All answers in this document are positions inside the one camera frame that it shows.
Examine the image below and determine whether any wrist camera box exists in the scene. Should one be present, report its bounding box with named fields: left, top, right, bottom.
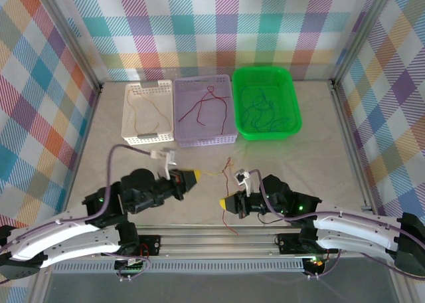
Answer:
left=151, top=148, right=179, bottom=181
left=234, top=169, right=255, bottom=197

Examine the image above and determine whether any aluminium side rail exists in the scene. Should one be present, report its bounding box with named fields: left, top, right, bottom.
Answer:
left=56, top=82, right=104, bottom=234
left=329, top=79, right=381, bottom=231

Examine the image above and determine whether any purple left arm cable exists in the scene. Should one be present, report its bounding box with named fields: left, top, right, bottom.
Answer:
left=0, top=144, right=153, bottom=282

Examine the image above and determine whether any purple perforated plastic basket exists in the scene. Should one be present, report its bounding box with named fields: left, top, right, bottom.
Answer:
left=173, top=74, right=239, bottom=148

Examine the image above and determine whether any aluminium mounting rail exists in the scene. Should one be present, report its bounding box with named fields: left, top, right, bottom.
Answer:
left=35, top=225, right=404, bottom=261

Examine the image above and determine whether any aluminium frame post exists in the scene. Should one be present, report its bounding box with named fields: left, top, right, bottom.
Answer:
left=33, top=0, right=104, bottom=92
left=331, top=0, right=398, bottom=86

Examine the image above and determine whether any thin red cable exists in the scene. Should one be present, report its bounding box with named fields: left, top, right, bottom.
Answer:
left=195, top=100, right=207, bottom=127
left=178, top=86, right=230, bottom=136

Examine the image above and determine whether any thin orange cable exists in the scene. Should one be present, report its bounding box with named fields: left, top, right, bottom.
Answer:
left=127, top=92, right=169, bottom=135

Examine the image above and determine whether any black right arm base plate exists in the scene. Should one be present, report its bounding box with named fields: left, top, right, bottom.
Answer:
left=277, top=232, right=339, bottom=254

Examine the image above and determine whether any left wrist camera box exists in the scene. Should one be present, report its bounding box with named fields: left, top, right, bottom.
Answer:
left=151, top=148, right=179, bottom=181

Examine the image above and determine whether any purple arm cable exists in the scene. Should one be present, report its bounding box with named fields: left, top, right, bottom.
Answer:
left=247, top=169, right=425, bottom=280
left=0, top=144, right=153, bottom=282

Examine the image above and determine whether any green mesh plastic basket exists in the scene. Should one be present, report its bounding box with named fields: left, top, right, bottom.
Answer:
left=231, top=66, right=303, bottom=141

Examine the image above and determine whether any white perforated plastic basket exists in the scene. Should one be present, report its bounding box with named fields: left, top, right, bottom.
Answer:
left=121, top=79, right=175, bottom=146

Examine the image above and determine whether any grey slotted cable duct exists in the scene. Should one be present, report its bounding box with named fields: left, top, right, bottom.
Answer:
left=52, top=261, right=305, bottom=274

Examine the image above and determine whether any thin blue cable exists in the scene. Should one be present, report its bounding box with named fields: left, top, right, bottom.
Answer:
left=267, top=116, right=290, bottom=133
left=239, top=87, right=276, bottom=133

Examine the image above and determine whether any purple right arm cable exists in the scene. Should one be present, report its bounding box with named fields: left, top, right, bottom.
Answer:
left=247, top=169, right=425, bottom=280

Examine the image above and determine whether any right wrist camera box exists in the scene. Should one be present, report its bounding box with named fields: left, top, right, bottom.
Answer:
left=234, top=169, right=255, bottom=197

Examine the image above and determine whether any bundle of coloured wires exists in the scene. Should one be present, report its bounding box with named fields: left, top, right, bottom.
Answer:
left=220, top=156, right=239, bottom=237

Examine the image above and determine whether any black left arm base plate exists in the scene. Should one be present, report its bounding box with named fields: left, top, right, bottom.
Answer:
left=101, top=235, right=162, bottom=256

